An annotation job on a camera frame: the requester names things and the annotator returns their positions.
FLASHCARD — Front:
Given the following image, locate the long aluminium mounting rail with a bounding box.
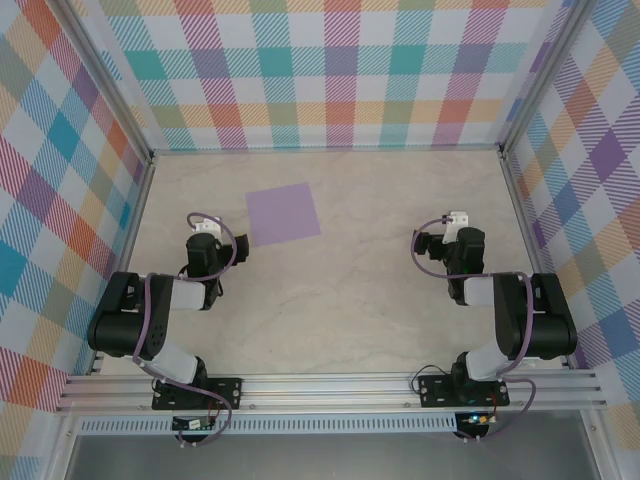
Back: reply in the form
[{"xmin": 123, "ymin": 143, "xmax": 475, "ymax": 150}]
[{"xmin": 54, "ymin": 369, "xmax": 609, "ymax": 415}]

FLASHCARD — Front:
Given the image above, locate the aluminium frame leg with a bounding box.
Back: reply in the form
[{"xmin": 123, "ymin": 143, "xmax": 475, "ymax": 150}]
[
  {"xmin": 43, "ymin": 413, "xmax": 81, "ymax": 480},
  {"xmin": 579, "ymin": 409, "xmax": 610, "ymax": 480}
]

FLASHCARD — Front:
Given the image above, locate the aluminium frame post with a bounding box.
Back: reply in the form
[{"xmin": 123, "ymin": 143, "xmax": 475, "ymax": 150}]
[
  {"xmin": 497, "ymin": 0, "xmax": 601, "ymax": 161},
  {"xmin": 52, "ymin": 0, "xmax": 156, "ymax": 166}
]

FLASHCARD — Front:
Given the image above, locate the grey metal shelf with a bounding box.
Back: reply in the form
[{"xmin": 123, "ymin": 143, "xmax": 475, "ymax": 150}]
[{"xmin": 64, "ymin": 432, "xmax": 601, "ymax": 480}]

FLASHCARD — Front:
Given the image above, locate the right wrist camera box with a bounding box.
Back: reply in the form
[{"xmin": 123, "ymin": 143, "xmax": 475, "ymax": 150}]
[{"xmin": 442, "ymin": 210, "xmax": 471, "ymax": 245}]

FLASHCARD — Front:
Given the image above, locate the slotted grey cable duct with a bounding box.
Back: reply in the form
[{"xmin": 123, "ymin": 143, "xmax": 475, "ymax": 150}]
[{"xmin": 78, "ymin": 412, "xmax": 459, "ymax": 435}]

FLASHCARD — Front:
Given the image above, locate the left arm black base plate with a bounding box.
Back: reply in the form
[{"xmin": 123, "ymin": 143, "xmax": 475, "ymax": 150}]
[{"xmin": 151, "ymin": 377, "xmax": 245, "ymax": 412}]

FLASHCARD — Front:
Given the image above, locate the thin table end rail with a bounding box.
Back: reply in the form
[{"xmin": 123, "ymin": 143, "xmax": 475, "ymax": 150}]
[{"xmin": 152, "ymin": 143, "xmax": 504, "ymax": 154}]

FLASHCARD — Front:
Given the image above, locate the aluminium table side rail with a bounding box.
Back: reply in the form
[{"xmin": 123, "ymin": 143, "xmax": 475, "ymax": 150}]
[
  {"xmin": 499, "ymin": 147, "xmax": 574, "ymax": 371},
  {"xmin": 87, "ymin": 152, "xmax": 159, "ymax": 376}
]

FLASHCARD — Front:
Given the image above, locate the purple paper sheet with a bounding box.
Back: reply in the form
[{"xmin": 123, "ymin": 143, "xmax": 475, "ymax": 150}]
[{"xmin": 244, "ymin": 182, "xmax": 322, "ymax": 247}]

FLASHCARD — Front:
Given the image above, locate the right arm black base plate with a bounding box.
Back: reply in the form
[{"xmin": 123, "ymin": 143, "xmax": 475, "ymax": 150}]
[{"xmin": 418, "ymin": 374, "xmax": 511, "ymax": 409}]

